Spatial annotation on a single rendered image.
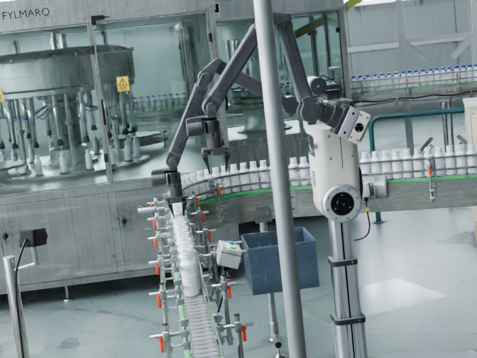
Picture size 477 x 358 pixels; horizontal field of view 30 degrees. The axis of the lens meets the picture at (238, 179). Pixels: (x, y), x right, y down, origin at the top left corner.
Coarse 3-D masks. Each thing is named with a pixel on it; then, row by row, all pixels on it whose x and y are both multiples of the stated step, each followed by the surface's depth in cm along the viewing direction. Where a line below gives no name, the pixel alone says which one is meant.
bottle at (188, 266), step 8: (184, 256) 315; (184, 264) 314; (192, 264) 314; (184, 272) 315; (192, 272) 315; (184, 280) 315; (192, 280) 315; (184, 288) 316; (192, 288) 315; (192, 296) 316
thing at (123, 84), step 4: (124, 76) 678; (116, 80) 678; (120, 80) 678; (124, 80) 679; (120, 84) 679; (124, 84) 679; (128, 84) 679; (0, 88) 670; (120, 88) 679; (124, 88) 679; (128, 88) 680; (0, 92) 670; (0, 96) 671; (0, 100) 671
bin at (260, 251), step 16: (256, 240) 433; (272, 240) 434; (304, 240) 435; (256, 256) 403; (272, 256) 404; (304, 256) 405; (256, 272) 404; (272, 272) 405; (304, 272) 406; (256, 288) 405; (272, 288) 406; (304, 288) 408
